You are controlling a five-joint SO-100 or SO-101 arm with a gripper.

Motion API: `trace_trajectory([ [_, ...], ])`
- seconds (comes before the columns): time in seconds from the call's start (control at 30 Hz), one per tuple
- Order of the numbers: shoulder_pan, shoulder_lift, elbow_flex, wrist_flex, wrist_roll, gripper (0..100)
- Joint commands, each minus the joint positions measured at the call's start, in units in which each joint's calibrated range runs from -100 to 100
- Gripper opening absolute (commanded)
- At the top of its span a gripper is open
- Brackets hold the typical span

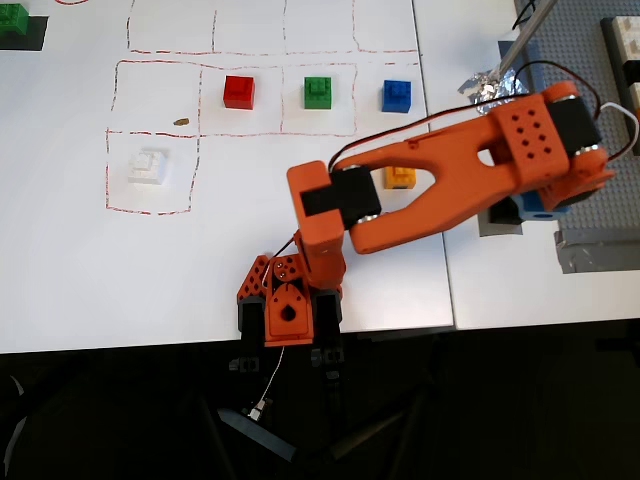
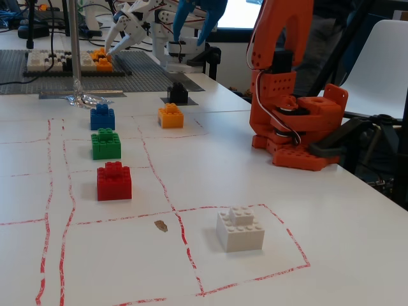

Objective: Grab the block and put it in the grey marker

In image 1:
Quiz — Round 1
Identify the grey tape square marker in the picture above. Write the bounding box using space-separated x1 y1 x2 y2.
478 197 524 238

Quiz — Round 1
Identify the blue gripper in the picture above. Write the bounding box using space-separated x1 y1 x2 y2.
517 192 574 223

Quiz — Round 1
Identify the white brick block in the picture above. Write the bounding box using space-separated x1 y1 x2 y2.
127 147 168 187

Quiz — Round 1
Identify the dark metal leg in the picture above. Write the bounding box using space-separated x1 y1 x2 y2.
327 399 422 464
217 407 299 465

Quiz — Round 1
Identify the white and black brick panel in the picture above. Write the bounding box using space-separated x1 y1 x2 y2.
601 16 640 119

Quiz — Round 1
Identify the blue brick block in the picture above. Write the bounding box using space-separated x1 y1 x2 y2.
381 79 413 114

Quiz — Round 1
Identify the thin white cable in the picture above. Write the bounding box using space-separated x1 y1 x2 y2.
262 344 287 404

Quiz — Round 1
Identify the black brick block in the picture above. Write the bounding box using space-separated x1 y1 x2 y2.
491 197 522 226

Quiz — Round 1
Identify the orange brick block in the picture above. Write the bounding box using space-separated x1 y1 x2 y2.
384 166 418 191

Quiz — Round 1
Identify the red brick block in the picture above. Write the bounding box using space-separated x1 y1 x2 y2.
223 75 257 111

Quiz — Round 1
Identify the grey studded baseplate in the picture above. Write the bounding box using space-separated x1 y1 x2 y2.
513 0 640 246

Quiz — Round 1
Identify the metal pole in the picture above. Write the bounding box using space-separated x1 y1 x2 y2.
498 0 559 79

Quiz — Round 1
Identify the crumpled aluminium foil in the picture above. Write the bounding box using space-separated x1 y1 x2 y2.
458 68 532 117

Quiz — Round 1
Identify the grey tape strip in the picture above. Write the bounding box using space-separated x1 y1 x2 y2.
498 39 544 99
553 228 640 275

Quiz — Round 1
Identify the green brick block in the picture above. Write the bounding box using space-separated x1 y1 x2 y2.
303 76 334 111
0 2 30 37

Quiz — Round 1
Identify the black square marker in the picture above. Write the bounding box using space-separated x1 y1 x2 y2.
0 15 50 52

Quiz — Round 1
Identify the black table clamp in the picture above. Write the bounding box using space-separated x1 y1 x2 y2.
310 289 346 382
236 297 267 375

